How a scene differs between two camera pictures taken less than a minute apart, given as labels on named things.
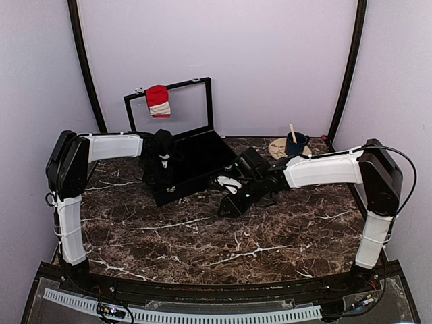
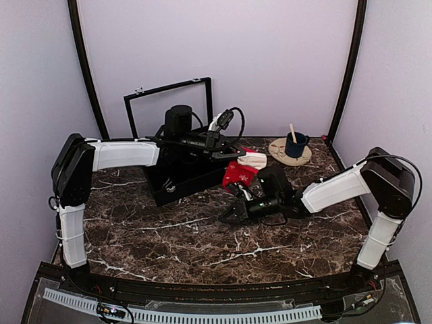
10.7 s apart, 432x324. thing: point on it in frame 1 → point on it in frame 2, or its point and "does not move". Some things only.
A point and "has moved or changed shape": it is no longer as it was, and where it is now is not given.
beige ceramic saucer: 277,148 does not move
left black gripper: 165,181 → 216,145
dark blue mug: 296,149 does not move
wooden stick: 293,133 does not move
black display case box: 200,153 does not move
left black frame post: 83,65 does not move
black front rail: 374,284 does not move
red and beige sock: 157,98 has moved or changed shape
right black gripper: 235,212 → 242,211
